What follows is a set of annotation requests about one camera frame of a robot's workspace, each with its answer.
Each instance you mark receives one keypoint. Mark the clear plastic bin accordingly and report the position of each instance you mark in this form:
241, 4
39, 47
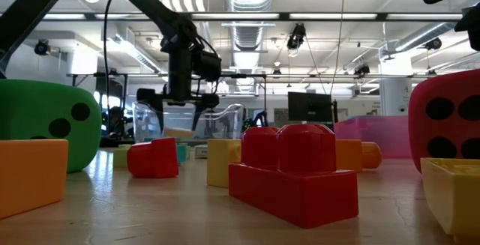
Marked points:
232, 121

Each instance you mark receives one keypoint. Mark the black monitor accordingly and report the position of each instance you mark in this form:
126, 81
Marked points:
310, 106

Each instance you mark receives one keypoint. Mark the background black robot arm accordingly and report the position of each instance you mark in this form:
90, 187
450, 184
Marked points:
258, 119

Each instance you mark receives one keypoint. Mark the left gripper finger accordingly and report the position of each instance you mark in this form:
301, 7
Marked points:
150, 95
208, 102

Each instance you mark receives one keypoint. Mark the black background workstation frame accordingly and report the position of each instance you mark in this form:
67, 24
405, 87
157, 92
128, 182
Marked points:
124, 87

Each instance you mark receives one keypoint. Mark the yellow four-stud brick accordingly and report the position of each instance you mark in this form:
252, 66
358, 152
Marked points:
221, 162

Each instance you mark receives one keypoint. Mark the lime green four-stud brick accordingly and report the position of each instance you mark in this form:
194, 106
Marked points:
188, 152

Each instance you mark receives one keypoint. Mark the yellow-orange brick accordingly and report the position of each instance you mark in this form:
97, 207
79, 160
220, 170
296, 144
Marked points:
450, 196

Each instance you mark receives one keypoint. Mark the person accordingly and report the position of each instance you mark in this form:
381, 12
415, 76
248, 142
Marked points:
114, 123

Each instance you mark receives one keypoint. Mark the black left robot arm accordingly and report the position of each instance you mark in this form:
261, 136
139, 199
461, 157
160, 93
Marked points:
150, 3

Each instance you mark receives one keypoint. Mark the white round pillar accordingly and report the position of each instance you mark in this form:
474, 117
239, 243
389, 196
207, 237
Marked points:
395, 95

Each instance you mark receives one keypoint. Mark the blue single-stud brick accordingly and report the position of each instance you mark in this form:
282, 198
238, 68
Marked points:
181, 154

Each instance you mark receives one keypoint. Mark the red foam dice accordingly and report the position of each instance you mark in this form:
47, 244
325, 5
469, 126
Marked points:
416, 132

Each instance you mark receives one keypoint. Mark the tall orange brick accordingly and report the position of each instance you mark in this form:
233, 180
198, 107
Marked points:
352, 155

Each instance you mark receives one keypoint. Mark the red two-stud brick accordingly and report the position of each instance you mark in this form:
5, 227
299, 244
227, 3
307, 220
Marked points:
292, 196
153, 159

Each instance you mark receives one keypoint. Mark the pale green four-stud brick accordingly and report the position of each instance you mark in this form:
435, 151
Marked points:
120, 158

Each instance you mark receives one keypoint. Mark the pink plastic bin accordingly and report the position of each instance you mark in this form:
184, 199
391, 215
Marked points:
386, 136

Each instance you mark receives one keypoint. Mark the green foam dice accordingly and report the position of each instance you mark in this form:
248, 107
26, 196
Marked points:
33, 110

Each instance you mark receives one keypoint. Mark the black ceiling-hung camera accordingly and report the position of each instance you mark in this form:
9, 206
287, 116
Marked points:
276, 72
362, 69
433, 43
42, 47
296, 37

